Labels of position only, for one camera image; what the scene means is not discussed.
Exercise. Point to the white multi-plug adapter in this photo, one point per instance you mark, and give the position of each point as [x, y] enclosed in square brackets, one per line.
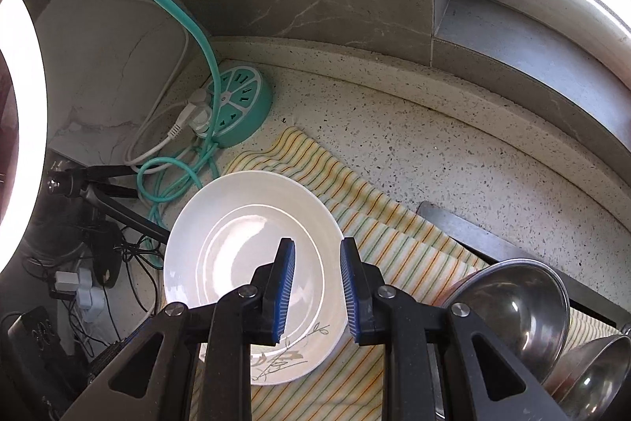
[81, 293]

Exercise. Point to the round teal power strip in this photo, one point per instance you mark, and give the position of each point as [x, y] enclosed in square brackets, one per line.
[246, 105]

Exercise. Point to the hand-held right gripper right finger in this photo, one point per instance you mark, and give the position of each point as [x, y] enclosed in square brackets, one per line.
[351, 293]

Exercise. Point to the black power strip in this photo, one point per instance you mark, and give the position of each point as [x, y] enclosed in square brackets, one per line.
[29, 337]

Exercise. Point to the black tripod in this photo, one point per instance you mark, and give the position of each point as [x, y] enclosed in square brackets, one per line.
[123, 214]

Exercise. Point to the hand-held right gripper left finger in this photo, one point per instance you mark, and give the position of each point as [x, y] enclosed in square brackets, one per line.
[281, 293]

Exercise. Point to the red steel bowl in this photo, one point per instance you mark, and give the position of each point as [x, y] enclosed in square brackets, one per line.
[517, 317]

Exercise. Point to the striped yellow cloth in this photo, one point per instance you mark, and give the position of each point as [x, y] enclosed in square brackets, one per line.
[394, 243]

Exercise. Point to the plain steel bowl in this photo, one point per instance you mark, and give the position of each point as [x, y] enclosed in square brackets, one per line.
[596, 376]

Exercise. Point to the white plate with grey sprig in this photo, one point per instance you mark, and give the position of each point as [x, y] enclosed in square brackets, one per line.
[236, 223]

